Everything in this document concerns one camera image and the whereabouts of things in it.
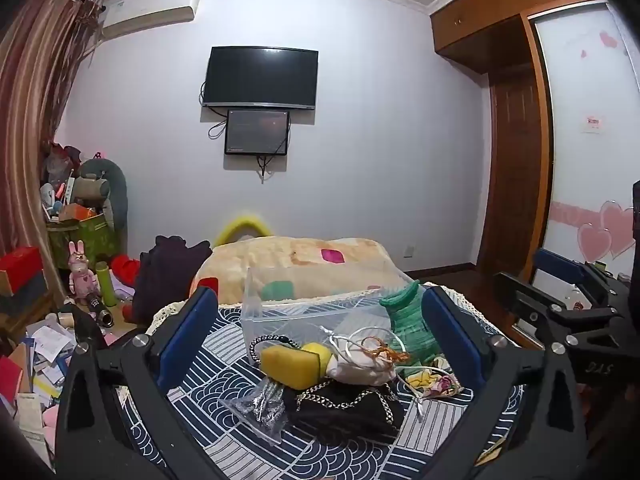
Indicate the white heart print sliding door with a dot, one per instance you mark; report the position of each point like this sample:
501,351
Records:
585,170

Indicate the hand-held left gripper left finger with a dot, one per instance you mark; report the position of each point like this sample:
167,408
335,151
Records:
187,332

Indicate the pile of clutter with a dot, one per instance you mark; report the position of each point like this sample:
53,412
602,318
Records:
62,185

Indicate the floral fabric piece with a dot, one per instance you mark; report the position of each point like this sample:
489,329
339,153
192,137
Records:
432,382

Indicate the green storage box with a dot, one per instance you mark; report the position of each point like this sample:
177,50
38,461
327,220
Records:
85,237

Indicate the green knitted pouch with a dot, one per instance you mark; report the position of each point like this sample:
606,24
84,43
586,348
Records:
407,320

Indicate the dark clothing pile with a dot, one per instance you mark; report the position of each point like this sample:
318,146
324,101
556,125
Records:
165,275

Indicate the paper label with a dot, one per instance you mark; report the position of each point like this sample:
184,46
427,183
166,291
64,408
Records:
593,123

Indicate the clear plastic storage box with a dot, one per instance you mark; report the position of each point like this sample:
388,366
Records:
295,305

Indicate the green cylinder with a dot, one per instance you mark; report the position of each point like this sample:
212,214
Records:
106,285

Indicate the pink rabbit toy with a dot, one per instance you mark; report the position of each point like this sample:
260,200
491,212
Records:
81,275

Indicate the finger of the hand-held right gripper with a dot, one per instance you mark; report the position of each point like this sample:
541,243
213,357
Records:
520,295
555,262

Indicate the clear bag of plastic forks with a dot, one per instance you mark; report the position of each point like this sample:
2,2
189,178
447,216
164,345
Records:
260,405

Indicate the red plush toy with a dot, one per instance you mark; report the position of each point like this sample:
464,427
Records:
125,267

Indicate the black wall television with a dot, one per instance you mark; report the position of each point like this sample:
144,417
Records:
260,77

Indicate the small black wall monitor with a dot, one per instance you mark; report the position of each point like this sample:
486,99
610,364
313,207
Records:
256,132

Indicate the blue wave pattern cloth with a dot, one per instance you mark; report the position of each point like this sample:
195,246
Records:
225,355

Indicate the wall socket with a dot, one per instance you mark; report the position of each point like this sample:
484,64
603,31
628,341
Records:
410,250

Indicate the beige printed blanket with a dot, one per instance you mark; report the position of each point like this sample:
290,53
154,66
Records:
310,260

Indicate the striped brown curtain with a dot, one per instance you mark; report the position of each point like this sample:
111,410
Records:
35,110

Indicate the red box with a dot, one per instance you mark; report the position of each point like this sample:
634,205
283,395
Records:
20,267

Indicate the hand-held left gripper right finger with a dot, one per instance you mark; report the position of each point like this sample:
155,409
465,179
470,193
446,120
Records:
452,332

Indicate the yellow sponge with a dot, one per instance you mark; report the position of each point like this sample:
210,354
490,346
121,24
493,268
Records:
292,366

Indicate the grey plush pillow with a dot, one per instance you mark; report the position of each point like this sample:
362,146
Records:
117,185

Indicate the pile of papers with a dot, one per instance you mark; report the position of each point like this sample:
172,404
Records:
37,370

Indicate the black flashlight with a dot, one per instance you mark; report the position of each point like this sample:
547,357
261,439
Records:
100,310

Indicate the brown wooden door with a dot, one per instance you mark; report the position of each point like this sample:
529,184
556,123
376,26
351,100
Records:
515,170

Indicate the wooden overhead cabinet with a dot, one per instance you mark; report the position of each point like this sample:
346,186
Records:
480,25

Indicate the white air conditioner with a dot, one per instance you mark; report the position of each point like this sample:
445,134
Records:
145,12

